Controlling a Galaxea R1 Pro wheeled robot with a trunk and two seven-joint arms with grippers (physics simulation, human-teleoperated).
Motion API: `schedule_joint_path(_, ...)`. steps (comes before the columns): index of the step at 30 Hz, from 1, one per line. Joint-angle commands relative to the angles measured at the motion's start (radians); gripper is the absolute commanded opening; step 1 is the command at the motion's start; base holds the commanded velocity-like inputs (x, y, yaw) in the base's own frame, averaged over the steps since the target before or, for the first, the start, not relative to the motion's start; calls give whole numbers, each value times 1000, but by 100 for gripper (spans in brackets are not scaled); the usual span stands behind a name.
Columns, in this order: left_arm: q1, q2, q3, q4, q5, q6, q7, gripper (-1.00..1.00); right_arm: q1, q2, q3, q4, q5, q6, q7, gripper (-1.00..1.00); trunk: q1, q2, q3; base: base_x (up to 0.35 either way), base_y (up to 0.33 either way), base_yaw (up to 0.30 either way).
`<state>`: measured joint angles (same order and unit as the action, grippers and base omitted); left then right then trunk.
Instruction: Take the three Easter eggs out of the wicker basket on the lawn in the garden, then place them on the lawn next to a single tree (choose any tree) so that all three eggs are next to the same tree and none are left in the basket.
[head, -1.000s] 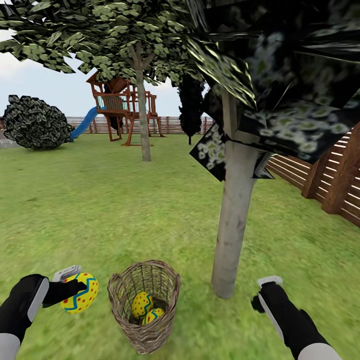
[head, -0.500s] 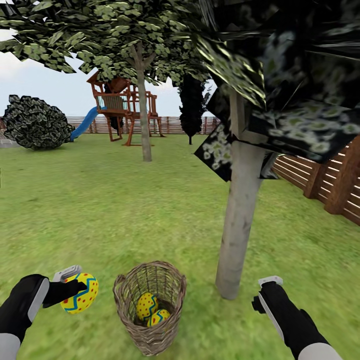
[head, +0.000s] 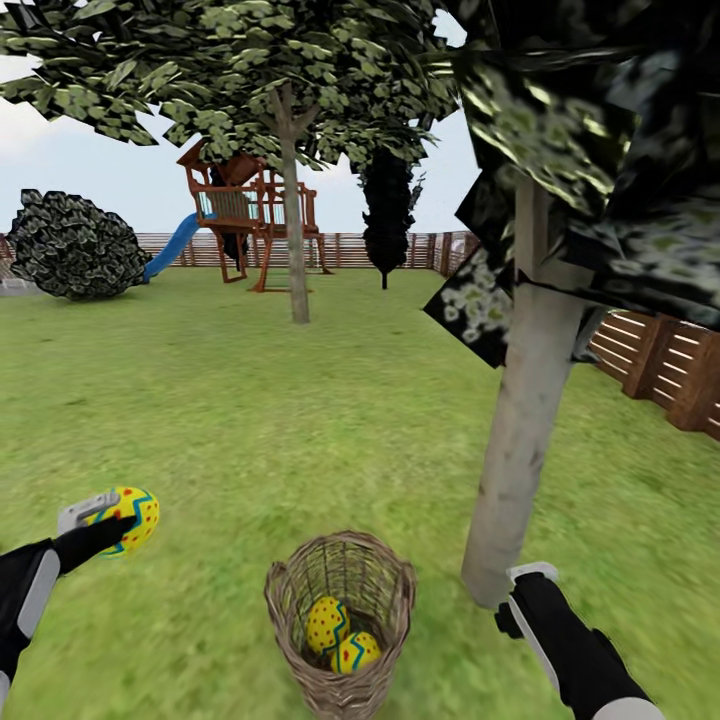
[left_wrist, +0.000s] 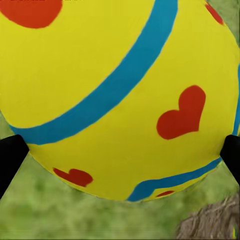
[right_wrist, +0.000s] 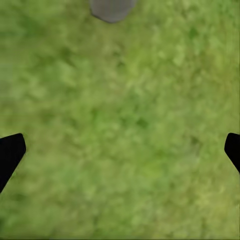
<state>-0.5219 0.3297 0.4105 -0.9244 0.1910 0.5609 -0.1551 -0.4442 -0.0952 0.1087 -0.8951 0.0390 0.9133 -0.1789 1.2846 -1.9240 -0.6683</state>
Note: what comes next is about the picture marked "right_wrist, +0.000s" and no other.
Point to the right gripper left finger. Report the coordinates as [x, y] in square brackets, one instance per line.
[12, 149]

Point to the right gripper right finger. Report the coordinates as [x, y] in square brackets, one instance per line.
[232, 149]

